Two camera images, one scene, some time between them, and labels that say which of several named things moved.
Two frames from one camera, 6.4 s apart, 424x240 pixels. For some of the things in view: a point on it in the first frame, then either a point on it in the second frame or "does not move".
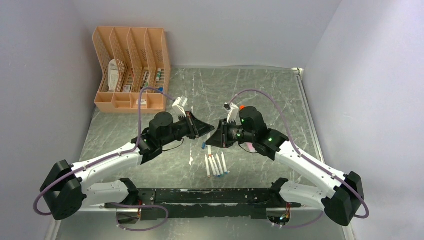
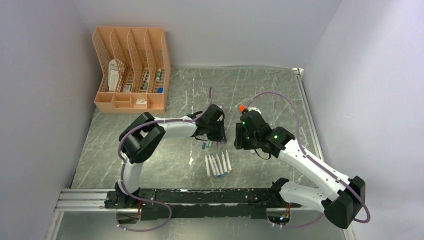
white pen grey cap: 212,166 does not move
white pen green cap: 218,162 does not move
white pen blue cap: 224,163 does not move
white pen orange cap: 209,150 → 229,170
